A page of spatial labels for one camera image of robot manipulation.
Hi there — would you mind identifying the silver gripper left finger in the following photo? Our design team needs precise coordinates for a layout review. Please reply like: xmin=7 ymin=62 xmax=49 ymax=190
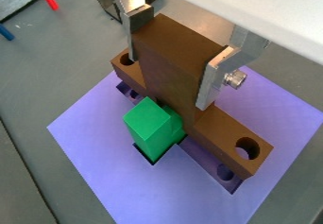
xmin=113 ymin=0 xmax=153 ymax=61

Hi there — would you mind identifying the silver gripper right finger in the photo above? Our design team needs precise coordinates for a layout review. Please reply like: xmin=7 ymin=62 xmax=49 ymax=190
xmin=196 ymin=26 xmax=270 ymax=111

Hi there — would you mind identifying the brown T-shaped block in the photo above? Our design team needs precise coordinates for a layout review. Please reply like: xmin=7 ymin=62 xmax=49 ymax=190
xmin=111 ymin=14 xmax=272 ymax=179

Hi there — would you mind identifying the green U-shaped block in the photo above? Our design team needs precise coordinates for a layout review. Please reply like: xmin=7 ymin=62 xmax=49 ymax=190
xmin=123 ymin=97 xmax=185 ymax=164

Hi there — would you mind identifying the blue round peg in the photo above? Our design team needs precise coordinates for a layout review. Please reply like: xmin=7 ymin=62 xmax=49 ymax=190
xmin=0 ymin=24 xmax=15 ymax=41

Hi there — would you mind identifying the purple base block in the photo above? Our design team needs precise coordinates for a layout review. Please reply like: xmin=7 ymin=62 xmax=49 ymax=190
xmin=48 ymin=71 xmax=323 ymax=224

